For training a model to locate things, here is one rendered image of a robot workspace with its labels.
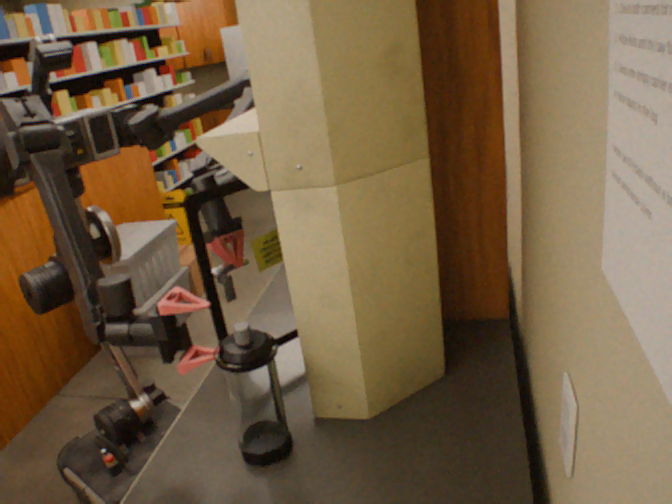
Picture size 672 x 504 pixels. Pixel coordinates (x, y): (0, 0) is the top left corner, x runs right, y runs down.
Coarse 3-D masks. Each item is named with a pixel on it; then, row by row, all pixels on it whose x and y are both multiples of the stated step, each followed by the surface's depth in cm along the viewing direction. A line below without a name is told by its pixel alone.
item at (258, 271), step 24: (240, 192) 109; (264, 192) 113; (216, 216) 107; (240, 216) 111; (264, 216) 114; (192, 240) 106; (216, 240) 109; (240, 240) 112; (264, 240) 116; (216, 264) 110; (240, 264) 113; (264, 264) 117; (240, 288) 115; (264, 288) 118; (288, 288) 122; (240, 312) 116; (264, 312) 120; (288, 312) 124
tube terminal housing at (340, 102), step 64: (256, 0) 77; (320, 0) 77; (384, 0) 83; (256, 64) 81; (320, 64) 80; (384, 64) 86; (320, 128) 84; (384, 128) 89; (320, 192) 88; (384, 192) 93; (320, 256) 93; (384, 256) 96; (320, 320) 98; (384, 320) 100; (320, 384) 104; (384, 384) 105
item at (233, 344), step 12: (240, 324) 91; (228, 336) 93; (240, 336) 90; (252, 336) 93; (264, 336) 92; (228, 348) 90; (240, 348) 90; (252, 348) 89; (264, 348) 90; (228, 360) 89; (240, 360) 88; (252, 360) 88
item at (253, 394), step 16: (272, 336) 95; (272, 352) 90; (272, 368) 92; (240, 384) 90; (256, 384) 90; (272, 384) 93; (240, 400) 92; (256, 400) 91; (272, 400) 93; (240, 416) 93; (256, 416) 93; (272, 416) 94; (240, 432) 96; (256, 432) 94; (272, 432) 95; (256, 448) 96; (272, 448) 96
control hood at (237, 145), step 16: (224, 128) 94; (240, 128) 91; (256, 128) 89; (208, 144) 88; (224, 144) 88; (240, 144) 87; (256, 144) 87; (224, 160) 89; (240, 160) 88; (256, 160) 88; (240, 176) 90; (256, 176) 89
